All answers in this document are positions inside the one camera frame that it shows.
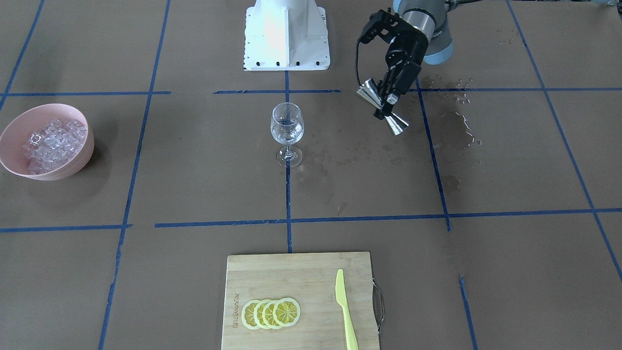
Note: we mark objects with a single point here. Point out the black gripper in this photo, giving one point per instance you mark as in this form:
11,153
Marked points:
411,50

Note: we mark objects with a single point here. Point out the steel double jigger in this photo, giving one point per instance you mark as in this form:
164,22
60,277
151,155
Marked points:
368,91

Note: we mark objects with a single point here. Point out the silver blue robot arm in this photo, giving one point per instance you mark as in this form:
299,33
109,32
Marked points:
431,17

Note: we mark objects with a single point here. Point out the clear wine glass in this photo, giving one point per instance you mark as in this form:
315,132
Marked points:
287,128

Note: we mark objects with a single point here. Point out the pile of clear ice cubes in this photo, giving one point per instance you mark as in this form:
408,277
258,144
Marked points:
54,145

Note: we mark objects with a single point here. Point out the bamboo cutting board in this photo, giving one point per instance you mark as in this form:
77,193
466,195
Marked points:
310,279

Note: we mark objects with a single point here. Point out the yellow plastic knife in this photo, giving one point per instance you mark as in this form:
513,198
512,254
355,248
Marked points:
341,298

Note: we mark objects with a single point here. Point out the pink bowl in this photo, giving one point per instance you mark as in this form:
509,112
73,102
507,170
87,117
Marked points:
33,120

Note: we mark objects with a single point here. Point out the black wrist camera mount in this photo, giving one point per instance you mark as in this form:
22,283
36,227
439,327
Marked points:
382,24

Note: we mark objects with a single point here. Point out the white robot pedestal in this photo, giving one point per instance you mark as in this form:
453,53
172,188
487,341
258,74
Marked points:
286,35

